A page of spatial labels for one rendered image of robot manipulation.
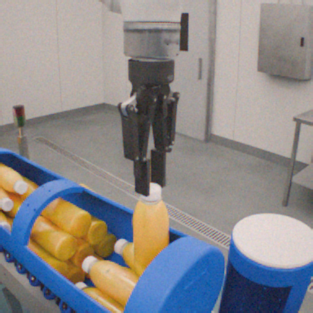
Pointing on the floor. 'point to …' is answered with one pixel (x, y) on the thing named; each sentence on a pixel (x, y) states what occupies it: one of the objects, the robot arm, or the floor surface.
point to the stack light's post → (23, 146)
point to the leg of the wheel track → (11, 301)
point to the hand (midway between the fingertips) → (150, 173)
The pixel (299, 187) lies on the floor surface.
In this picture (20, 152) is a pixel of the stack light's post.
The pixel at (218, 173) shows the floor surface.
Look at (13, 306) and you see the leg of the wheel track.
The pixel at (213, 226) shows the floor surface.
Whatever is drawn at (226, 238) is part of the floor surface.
